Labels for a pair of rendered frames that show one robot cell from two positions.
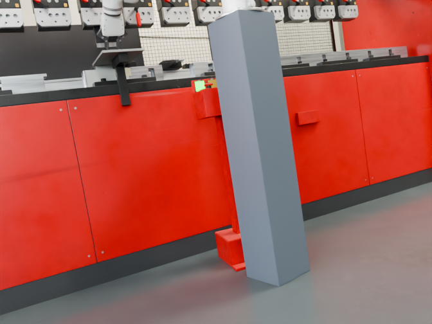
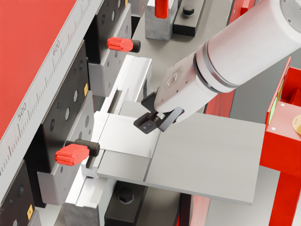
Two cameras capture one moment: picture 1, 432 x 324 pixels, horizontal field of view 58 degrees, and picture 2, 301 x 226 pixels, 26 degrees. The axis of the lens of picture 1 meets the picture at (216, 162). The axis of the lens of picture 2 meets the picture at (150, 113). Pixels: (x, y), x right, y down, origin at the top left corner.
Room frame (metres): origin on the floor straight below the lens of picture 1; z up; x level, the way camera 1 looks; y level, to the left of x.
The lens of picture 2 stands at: (1.39, 0.99, 1.85)
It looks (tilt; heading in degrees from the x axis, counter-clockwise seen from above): 46 degrees down; 309
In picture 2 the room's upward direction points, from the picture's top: straight up
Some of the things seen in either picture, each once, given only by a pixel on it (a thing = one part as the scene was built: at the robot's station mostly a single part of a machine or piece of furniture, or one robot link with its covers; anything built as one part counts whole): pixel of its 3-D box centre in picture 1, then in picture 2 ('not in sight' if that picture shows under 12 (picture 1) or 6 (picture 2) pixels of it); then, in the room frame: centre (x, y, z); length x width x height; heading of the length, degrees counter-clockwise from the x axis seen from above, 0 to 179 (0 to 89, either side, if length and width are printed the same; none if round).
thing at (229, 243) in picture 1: (245, 245); not in sight; (1.75, -0.07, 0.06); 0.25 x 0.20 x 0.12; 17
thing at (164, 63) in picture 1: (173, 63); not in sight; (2.27, 0.15, 1.01); 0.26 x 0.12 x 0.05; 26
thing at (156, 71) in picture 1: (124, 78); (112, 139); (1.98, 0.38, 0.92); 0.39 x 0.06 x 0.10; 116
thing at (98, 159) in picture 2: (110, 65); (107, 142); (1.94, 0.44, 0.99); 0.14 x 0.01 x 0.03; 116
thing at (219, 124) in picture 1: (231, 173); (284, 210); (1.78, -0.06, 0.39); 0.06 x 0.06 x 0.54; 17
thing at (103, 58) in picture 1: (117, 57); (183, 149); (1.82, 0.37, 1.00); 0.26 x 0.18 x 0.01; 26
